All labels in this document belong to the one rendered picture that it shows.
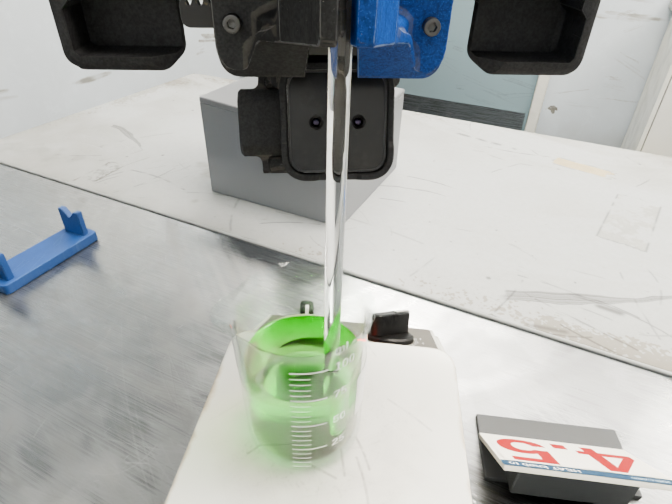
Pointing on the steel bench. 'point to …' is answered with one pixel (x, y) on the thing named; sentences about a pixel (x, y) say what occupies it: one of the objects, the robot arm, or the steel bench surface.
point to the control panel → (422, 338)
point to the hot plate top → (410, 460)
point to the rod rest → (46, 252)
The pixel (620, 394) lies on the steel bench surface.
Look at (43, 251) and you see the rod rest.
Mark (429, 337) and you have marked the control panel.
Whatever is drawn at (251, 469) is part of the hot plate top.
